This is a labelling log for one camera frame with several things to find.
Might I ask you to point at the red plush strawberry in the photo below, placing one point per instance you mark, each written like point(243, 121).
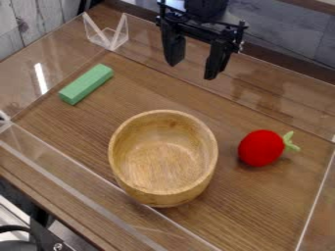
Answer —
point(263, 146)

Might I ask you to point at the clear acrylic corner bracket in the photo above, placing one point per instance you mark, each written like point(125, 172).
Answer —
point(107, 38)

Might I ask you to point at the green rectangular block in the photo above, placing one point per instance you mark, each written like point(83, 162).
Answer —
point(86, 84)

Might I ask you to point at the wooden bowl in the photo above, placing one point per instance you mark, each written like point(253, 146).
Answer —
point(163, 154)

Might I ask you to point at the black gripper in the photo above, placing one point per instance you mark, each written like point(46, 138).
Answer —
point(206, 20)

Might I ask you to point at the black table clamp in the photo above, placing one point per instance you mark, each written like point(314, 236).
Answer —
point(46, 240)

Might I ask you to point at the clear acrylic tray walls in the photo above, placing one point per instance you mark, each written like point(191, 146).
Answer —
point(275, 208)

